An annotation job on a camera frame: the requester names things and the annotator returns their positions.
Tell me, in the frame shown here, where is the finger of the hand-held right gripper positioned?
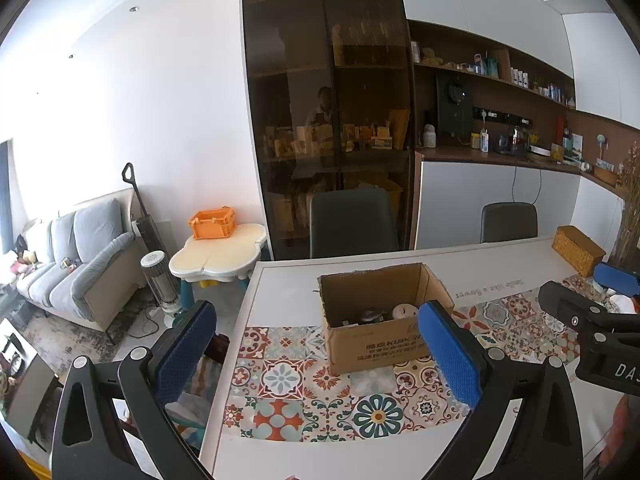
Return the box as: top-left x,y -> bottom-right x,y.
593,261 -> 640,298
538,280 -> 640,337

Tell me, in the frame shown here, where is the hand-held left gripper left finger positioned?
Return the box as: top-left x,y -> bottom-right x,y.
50,300 -> 218,480

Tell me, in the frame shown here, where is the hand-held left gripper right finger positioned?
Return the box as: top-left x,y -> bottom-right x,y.
417,301 -> 586,480

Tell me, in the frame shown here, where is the brown cardboard box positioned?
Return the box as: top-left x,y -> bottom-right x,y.
317,262 -> 456,376

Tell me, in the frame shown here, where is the person's right forearm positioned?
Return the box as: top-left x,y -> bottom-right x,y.
597,394 -> 640,480

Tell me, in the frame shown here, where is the wicker box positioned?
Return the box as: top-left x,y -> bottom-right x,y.
551,225 -> 607,277

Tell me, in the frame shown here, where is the chair with striped cushion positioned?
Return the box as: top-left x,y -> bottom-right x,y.
164,335 -> 232,454

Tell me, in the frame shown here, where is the white column heater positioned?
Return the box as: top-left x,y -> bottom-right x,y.
140,251 -> 182,317

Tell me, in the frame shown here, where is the dried flower bunch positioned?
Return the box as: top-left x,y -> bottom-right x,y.
614,140 -> 640,269

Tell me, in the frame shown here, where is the narrow grey dining chair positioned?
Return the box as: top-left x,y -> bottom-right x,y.
481,202 -> 540,245

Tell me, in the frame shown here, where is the cream flower-shaped small table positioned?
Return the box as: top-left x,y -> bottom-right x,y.
168,222 -> 269,312

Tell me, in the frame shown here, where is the patterned tile tablecloth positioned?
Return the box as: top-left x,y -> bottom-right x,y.
197,236 -> 640,480

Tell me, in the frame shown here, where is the black upright vacuum cleaner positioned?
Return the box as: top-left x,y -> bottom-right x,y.
121,162 -> 169,262

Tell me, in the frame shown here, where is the orange plastic crate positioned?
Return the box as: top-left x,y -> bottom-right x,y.
188,206 -> 236,241

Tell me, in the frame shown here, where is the grey sofa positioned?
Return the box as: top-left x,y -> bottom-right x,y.
16,191 -> 152,334

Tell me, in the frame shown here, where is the grey patterned rug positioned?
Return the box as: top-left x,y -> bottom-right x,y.
10,290 -> 166,366

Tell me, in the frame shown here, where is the white sideboard with wooden top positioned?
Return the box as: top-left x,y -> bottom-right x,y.
414,146 -> 640,272

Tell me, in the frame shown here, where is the wide grey dining chair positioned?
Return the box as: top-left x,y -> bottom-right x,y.
309,189 -> 401,260

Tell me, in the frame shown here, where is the dark low cabinet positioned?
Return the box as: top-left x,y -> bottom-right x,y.
0,317 -> 64,452

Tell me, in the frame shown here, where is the pile of stuffed toys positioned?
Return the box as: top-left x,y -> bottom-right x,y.
5,235 -> 42,277

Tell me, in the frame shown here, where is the row of yellow boxes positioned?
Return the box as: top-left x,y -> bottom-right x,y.
262,107 -> 414,159

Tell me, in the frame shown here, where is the dark glass display cabinet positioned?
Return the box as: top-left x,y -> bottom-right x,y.
241,0 -> 417,261

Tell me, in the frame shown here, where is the black wall socket rail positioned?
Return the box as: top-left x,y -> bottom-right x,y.
472,106 -> 534,126

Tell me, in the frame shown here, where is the wooden wall shelf with bottles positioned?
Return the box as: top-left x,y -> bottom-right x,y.
407,19 -> 577,112

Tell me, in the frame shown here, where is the black wall appliance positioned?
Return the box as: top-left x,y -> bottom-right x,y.
436,72 -> 474,137

